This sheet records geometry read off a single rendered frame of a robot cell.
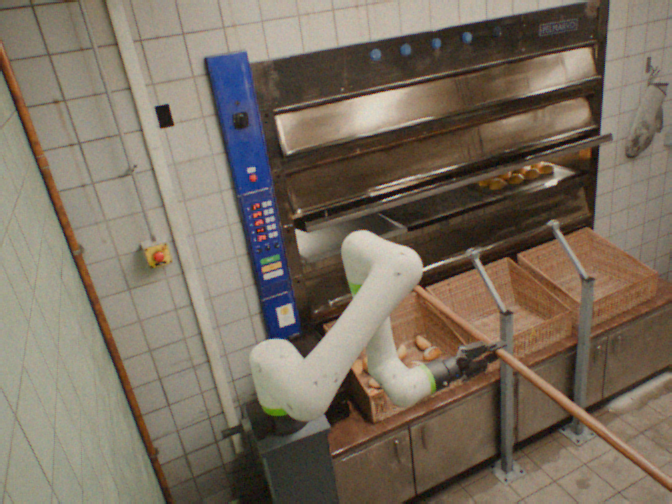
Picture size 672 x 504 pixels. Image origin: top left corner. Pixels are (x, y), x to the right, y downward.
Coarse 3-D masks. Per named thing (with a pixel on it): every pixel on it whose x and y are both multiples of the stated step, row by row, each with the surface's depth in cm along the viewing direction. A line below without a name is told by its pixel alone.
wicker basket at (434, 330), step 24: (408, 312) 281; (432, 312) 273; (408, 336) 283; (432, 336) 281; (456, 336) 257; (408, 360) 273; (432, 360) 270; (360, 384) 237; (456, 384) 251; (384, 408) 244; (408, 408) 243
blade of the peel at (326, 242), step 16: (336, 224) 291; (352, 224) 288; (368, 224) 285; (384, 224) 282; (400, 224) 275; (304, 240) 277; (320, 240) 275; (336, 240) 272; (304, 256) 255; (320, 256) 256
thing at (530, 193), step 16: (576, 176) 309; (528, 192) 297; (544, 192) 301; (480, 208) 286; (496, 208) 290; (416, 224) 278; (432, 224) 276; (448, 224) 280; (400, 240) 270; (336, 256) 258; (304, 272) 253
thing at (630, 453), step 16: (416, 288) 215; (432, 304) 205; (464, 320) 191; (480, 336) 182; (496, 352) 174; (512, 368) 169; (544, 384) 157; (560, 400) 152; (576, 416) 147; (608, 432) 139; (624, 448) 134; (640, 464) 130; (656, 480) 127
